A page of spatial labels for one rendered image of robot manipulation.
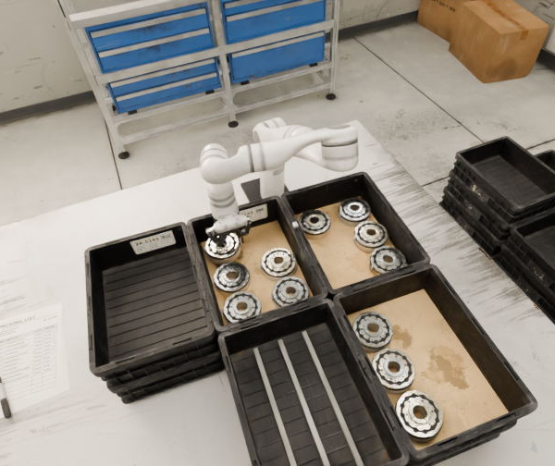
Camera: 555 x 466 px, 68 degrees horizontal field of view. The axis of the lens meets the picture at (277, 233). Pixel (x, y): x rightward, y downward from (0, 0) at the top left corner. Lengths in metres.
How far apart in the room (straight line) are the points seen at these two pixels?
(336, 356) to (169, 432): 0.48
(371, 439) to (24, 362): 1.01
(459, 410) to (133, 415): 0.82
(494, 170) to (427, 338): 1.23
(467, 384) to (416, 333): 0.16
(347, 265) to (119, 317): 0.67
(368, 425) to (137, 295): 0.72
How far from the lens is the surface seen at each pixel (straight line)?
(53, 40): 3.75
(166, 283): 1.28
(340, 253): 1.28
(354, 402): 1.07
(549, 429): 1.33
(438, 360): 1.15
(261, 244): 1.30
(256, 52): 3.07
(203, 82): 3.04
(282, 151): 1.01
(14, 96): 3.95
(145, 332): 1.21
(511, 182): 2.20
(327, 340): 1.13
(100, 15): 2.77
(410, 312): 1.20
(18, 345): 1.53
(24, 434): 1.39
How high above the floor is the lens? 1.84
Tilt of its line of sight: 49 degrees down
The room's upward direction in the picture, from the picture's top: 5 degrees counter-clockwise
